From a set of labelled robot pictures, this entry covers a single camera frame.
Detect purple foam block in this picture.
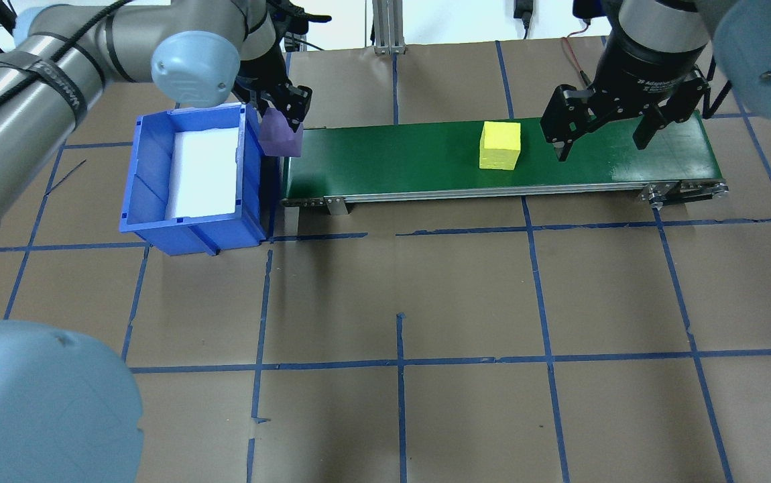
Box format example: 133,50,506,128
257,107,304,159

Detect red black conveyor wire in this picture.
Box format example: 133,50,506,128
562,19,593,87

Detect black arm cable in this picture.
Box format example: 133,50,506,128
0,0,131,135

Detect black cable plug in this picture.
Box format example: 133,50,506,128
513,0,535,40

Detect blue plastic storage bin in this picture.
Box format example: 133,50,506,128
119,103,272,258

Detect green belt conveyor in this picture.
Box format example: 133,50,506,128
280,111,730,217

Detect yellow foam block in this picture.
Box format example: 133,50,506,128
479,121,522,171

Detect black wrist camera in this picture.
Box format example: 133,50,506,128
268,0,333,53

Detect white foam pad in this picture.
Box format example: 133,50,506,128
164,127,241,221

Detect aluminium profile post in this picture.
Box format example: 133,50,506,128
372,0,405,56

